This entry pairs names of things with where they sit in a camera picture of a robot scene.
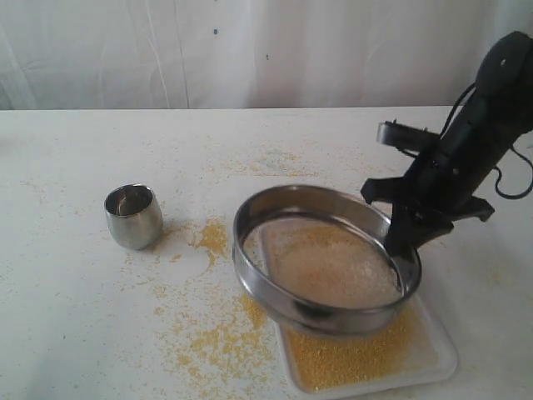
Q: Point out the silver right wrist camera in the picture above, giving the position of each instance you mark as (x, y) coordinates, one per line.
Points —
(403, 137)

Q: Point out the pile of grains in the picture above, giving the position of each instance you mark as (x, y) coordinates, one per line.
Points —
(328, 265)

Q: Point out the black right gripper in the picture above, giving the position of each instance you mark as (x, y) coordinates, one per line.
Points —
(436, 190)

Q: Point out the white backdrop curtain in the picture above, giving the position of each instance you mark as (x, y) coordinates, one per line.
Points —
(246, 54)

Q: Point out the round steel mesh sieve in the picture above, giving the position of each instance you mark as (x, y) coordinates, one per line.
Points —
(345, 211)

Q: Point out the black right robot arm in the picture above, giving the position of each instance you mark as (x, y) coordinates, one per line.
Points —
(497, 108)

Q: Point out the stainless steel cup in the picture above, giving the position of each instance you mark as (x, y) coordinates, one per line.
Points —
(134, 217)

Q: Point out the white plastic tray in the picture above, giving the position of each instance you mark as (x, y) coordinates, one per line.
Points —
(447, 356)

